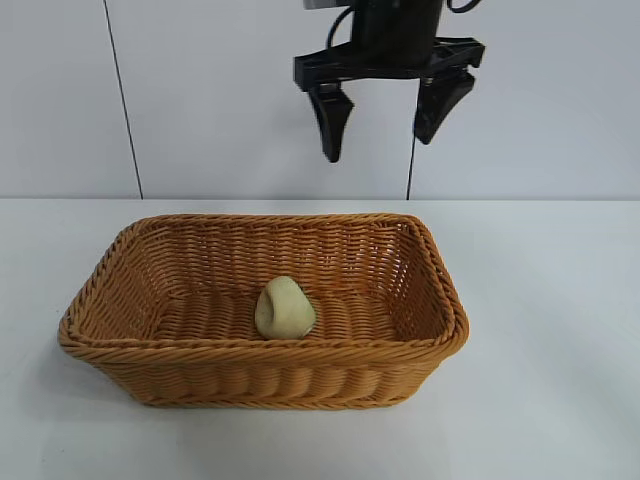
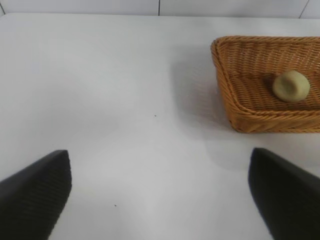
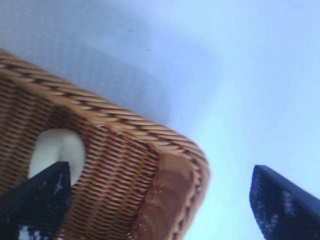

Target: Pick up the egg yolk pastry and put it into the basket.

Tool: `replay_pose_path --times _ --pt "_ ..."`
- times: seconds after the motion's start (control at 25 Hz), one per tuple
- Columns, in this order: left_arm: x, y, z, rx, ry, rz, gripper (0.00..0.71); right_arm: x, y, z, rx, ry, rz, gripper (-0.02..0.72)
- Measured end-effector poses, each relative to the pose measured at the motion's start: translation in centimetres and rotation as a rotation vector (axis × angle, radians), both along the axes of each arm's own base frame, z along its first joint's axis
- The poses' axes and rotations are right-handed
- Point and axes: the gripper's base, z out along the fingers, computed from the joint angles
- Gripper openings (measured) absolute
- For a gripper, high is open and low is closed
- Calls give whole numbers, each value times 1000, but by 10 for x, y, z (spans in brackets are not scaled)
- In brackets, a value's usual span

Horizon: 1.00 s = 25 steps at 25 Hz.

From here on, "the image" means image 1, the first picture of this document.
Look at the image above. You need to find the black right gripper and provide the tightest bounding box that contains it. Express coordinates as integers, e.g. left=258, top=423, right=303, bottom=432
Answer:
left=293, top=0, right=486, bottom=164

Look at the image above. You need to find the pale yellow egg yolk pastry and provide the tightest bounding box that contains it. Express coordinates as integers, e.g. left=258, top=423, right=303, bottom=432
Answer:
left=254, top=275, right=319, bottom=341

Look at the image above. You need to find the brown woven wicker basket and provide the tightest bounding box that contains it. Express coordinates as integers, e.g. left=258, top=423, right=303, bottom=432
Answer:
left=56, top=213, right=471, bottom=410

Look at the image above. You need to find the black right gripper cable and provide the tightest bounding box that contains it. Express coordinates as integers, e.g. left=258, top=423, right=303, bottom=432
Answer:
left=326, top=0, right=484, bottom=50

